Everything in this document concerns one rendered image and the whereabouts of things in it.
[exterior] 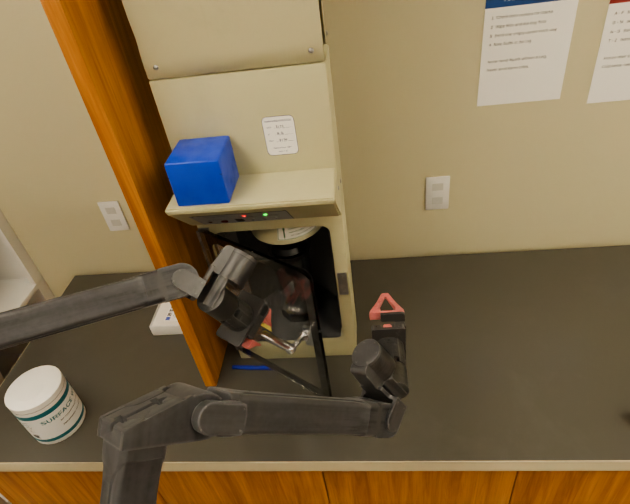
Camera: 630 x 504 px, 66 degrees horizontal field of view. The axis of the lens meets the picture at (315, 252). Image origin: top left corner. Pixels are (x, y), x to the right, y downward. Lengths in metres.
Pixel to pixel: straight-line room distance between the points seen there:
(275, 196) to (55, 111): 0.88
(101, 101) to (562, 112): 1.13
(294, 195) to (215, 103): 0.22
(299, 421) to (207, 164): 0.45
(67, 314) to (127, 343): 0.71
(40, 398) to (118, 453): 0.74
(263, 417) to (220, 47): 0.60
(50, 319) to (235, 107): 0.48
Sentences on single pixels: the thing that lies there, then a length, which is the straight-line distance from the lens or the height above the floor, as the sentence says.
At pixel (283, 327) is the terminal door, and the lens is 1.09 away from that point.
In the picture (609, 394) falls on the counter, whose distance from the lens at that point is 1.36.
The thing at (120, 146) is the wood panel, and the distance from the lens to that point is 0.95.
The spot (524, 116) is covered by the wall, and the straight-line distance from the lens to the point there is 1.47.
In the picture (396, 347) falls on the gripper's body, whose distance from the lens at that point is 0.96.
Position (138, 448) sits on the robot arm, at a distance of 0.61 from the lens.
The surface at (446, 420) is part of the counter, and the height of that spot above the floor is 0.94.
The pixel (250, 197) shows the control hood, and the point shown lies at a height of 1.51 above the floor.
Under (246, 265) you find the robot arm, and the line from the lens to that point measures 0.89.
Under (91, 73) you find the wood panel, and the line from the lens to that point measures 0.91.
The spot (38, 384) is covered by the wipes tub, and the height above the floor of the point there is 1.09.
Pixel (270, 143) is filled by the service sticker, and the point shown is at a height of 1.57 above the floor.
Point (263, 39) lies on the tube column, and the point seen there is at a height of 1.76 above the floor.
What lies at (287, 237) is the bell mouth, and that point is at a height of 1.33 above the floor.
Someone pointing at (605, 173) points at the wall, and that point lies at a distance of 1.65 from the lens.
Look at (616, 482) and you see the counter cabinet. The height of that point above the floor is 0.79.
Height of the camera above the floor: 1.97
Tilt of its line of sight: 38 degrees down
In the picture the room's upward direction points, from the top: 9 degrees counter-clockwise
